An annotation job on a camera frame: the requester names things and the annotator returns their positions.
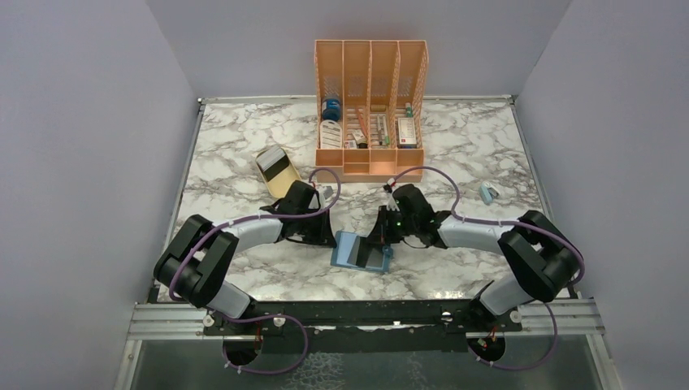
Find white rounded label card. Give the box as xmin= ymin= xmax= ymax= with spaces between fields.
xmin=318 ymin=119 xmax=343 ymax=150

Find orange desk file organizer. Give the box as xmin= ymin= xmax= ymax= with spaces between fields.
xmin=314 ymin=40 xmax=429 ymax=183

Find white red box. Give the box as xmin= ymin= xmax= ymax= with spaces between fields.
xmin=396 ymin=117 xmax=418 ymax=149

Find blue tape roll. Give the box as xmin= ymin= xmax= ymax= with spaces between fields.
xmin=321 ymin=97 xmax=342 ymax=122

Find teal leather card holder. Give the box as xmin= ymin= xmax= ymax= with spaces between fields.
xmin=331 ymin=231 xmax=393 ymax=273

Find light blue small clip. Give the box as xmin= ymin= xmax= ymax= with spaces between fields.
xmin=479 ymin=181 xmax=500 ymax=206

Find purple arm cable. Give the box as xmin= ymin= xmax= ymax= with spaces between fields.
xmin=167 ymin=167 xmax=342 ymax=376
xmin=383 ymin=165 xmax=587 ymax=372

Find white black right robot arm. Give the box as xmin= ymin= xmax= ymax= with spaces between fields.
xmin=366 ymin=184 xmax=584 ymax=331

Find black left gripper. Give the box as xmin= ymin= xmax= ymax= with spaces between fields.
xmin=297 ymin=206 xmax=338 ymax=248

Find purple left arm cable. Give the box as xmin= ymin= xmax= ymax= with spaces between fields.
xmin=167 ymin=167 xmax=342 ymax=376

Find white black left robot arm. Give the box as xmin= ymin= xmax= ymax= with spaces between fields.
xmin=153 ymin=181 xmax=336 ymax=334

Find beige oval tray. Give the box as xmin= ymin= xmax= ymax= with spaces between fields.
xmin=255 ymin=145 xmax=301 ymax=198

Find pens in organizer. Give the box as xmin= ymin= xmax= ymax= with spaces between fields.
xmin=375 ymin=113 xmax=390 ymax=148

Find silver credit card in tray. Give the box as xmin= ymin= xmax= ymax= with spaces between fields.
xmin=256 ymin=145 xmax=285 ymax=169

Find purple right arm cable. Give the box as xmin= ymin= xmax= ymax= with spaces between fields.
xmin=383 ymin=165 xmax=587 ymax=372

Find black credit card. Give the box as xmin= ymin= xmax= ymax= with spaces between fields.
xmin=346 ymin=236 xmax=384 ymax=271

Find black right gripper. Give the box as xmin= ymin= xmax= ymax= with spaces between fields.
xmin=367 ymin=205 xmax=418 ymax=244

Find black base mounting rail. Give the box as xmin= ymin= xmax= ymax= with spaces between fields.
xmin=203 ymin=299 xmax=522 ymax=353

